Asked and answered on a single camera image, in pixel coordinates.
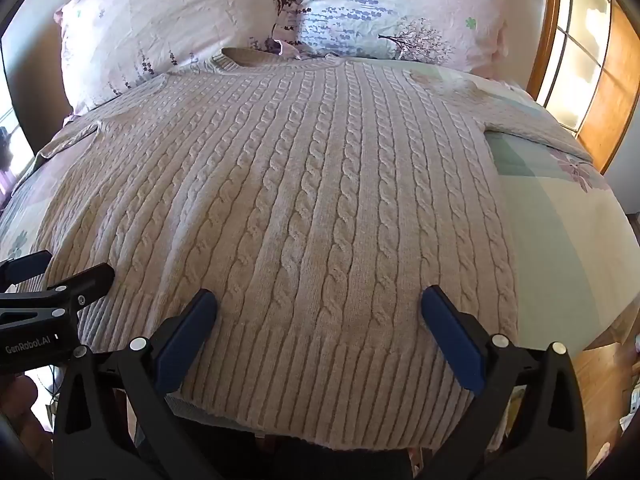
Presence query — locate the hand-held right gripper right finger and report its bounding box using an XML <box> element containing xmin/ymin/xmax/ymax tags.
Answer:
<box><xmin>415</xmin><ymin>285</ymin><xmax>587</xmax><ymax>480</ymax></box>

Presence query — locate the pink lavender print pillow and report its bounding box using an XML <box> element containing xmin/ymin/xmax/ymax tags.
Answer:
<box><xmin>272</xmin><ymin>0</ymin><xmax>526</xmax><ymax>80</ymax></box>

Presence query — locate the pastel patchwork floral bedsheet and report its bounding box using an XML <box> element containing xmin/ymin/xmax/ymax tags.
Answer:
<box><xmin>0</xmin><ymin>62</ymin><xmax>640</xmax><ymax>361</ymax></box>

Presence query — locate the beige cable-knit sweater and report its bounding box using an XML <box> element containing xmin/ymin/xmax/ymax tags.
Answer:
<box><xmin>35</xmin><ymin>46</ymin><xmax>593</xmax><ymax>450</ymax></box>

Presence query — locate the pink floral pillow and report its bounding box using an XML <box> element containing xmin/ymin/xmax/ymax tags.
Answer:
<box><xmin>54</xmin><ymin>0</ymin><xmax>286</xmax><ymax>115</ymax></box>

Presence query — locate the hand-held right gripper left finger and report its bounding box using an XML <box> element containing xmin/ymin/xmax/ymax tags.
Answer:
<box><xmin>52</xmin><ymin>288</ymin><xmax>219</xmax><ymax>480</ymax></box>

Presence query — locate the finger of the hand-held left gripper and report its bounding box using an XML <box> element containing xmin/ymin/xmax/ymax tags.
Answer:
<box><xmin>0</xmin><ymin>262</ymin><xmax>116</xmax><ymax>331</ymax></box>
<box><xmin>0</xmin><ymin>250</ymin><xmax>53</xmax><ymax>288</ymax></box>

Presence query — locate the wooden frame window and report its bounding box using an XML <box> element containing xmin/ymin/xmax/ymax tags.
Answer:
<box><xmin>542</xmin><ymin>0</ymin><xmax>613</xmax><ymax>133</ymax></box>

